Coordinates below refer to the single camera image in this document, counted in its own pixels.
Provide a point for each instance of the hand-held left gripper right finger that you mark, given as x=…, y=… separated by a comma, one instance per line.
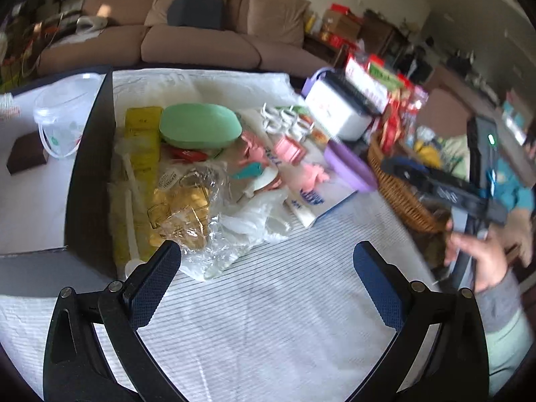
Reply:
x=379, y=284

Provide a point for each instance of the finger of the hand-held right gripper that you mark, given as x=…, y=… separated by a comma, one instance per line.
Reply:
x=444, y=190

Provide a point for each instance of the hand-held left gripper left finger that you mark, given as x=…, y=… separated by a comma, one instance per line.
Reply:
x=155, y=284

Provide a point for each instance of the purple plastic bowl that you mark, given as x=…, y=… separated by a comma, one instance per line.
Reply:
x=351, y=167

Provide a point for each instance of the pink flower stamp front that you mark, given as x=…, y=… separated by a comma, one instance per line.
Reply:
x=312, y=174

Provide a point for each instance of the pink flower stamp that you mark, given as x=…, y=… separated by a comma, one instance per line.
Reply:
x=254, y=148
x=312, y=174

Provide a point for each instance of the person's right forearm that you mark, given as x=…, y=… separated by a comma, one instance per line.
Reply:
x=500, y=301

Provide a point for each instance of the person's right hand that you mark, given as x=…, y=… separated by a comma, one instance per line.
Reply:
x=488, y=264

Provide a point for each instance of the wicker basket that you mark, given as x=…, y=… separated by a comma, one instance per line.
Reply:
x=402, y=201

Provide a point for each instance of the teal printed clothing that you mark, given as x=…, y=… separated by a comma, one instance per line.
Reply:
x=508, y=188

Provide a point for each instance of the plastic bag of gold clips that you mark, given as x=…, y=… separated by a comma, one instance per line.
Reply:
x=188, y=209

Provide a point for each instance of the red snack packets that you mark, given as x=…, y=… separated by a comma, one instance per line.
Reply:
x=395, y=121

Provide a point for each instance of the white blue glove box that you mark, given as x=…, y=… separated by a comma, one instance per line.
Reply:
x=318, y=201

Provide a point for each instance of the white striped tablecloth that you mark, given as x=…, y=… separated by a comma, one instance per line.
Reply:
x=259, y=310

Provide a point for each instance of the black remote control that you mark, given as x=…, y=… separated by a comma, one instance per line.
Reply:
x=354, y=92

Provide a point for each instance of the red small packet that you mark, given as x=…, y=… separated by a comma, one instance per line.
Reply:
x=188, y=155

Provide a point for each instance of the red white printed box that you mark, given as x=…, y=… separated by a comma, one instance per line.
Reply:
x=368, y=79

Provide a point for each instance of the white tissue box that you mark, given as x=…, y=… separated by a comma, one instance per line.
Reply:
x=335, y=109

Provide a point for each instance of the pale green trousers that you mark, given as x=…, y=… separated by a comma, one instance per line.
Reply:
x=508, y=356

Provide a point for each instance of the yellow packet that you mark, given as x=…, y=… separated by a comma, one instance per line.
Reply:
x=142, y=134

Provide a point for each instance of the dark wooden cabinet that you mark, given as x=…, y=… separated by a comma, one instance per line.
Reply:
x=385, y=37

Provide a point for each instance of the green oval dish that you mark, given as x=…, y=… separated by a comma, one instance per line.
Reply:
x=199, y=125

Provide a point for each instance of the pink flower stamp back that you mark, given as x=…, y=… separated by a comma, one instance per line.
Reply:
x=254, y=148

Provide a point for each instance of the purple plastic lid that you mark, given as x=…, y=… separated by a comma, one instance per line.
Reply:
x=314, y=77

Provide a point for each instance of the small brown box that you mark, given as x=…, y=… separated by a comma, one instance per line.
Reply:
x=27, y=155

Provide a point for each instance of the cardboard box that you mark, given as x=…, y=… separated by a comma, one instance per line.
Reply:
x=341, y=27

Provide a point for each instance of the clear plastic bucket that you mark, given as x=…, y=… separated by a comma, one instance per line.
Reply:
x=63, y=117

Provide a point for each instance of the brown fabric sofa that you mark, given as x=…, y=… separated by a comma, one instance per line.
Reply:
x=201, y=46

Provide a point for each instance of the white crumpled cloth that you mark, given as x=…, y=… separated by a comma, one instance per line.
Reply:
x=90, y=24

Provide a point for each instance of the dark blue cushion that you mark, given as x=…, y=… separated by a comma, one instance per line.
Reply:
x=197, y=12

